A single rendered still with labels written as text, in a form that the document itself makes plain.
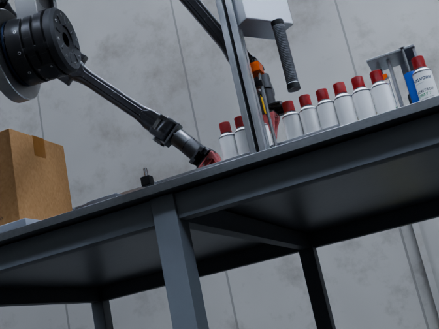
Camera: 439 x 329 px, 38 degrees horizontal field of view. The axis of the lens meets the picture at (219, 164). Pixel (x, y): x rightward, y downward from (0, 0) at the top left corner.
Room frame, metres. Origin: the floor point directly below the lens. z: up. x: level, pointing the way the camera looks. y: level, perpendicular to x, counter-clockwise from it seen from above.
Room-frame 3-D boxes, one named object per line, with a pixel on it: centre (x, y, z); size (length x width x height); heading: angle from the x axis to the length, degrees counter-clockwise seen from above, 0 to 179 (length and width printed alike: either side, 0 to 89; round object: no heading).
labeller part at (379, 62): (1.72, -0.55, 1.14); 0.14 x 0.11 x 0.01; 70
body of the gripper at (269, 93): (1.82, -0.18, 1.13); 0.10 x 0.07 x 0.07; 71
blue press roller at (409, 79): (1.66, -0.57, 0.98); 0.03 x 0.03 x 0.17
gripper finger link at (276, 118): (1.82, -0.17, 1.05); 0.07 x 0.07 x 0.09; 71
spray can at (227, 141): (1.81, -0.04, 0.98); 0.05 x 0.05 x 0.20
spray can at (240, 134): (1.78, -0.09, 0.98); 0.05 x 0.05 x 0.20
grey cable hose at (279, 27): (1.62, -0.24, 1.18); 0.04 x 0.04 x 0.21
